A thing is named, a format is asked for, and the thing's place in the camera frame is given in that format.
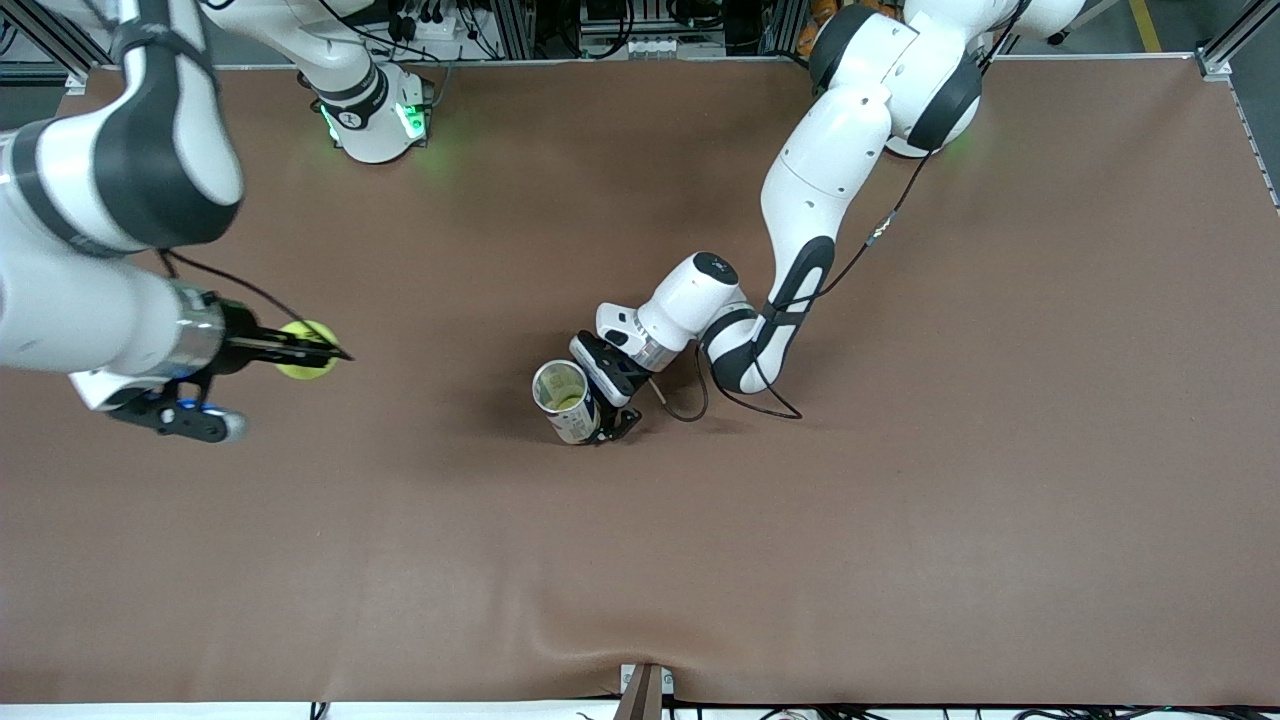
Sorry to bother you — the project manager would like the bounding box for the black control equipment rack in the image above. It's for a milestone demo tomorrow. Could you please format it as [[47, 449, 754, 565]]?
[[490, 0, 801, 59]]

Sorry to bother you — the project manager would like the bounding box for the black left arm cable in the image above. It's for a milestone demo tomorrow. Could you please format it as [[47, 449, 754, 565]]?
[[655, 50, 1026, 421]]

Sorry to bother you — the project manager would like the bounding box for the orange packaged goods pile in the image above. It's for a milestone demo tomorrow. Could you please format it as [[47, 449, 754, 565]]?
[[796, 0, 841, 58]]

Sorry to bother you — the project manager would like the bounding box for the grey stand leg with caster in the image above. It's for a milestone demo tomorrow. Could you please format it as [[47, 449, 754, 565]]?
[[1045, 0, 1126, 47]]

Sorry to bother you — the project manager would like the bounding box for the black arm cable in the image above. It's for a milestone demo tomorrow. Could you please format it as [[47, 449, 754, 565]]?
[[655, 50, 1026, 421], [155, 250, 336, 346]]

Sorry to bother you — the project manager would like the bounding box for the white power strip with plugs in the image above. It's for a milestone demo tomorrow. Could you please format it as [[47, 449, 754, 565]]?
[[388, 0, 459, 43]]

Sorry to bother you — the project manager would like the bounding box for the aluminium frame profile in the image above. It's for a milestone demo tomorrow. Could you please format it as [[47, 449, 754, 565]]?
[[1195, 0, 1280, 83], [0, 0, 113, 96]]

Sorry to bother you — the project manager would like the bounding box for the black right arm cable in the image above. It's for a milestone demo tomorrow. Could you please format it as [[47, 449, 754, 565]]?
[[155, 250, 336, 346]]

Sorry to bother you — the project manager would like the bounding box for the brown table mat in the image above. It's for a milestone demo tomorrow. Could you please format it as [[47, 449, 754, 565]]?
[[0, 55, 1280, 706]]

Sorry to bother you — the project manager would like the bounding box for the white blue tennis ball can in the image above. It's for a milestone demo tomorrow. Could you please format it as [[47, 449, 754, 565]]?
[[530, 357, 603, 446]]

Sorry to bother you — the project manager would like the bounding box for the metal table clamp bracket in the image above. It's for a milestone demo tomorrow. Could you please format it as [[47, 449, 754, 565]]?
[[612, 662, 676, 720]]

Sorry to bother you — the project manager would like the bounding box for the white socket strip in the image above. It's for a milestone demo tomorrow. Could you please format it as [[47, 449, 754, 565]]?
[[615, 35, 701, 59]]

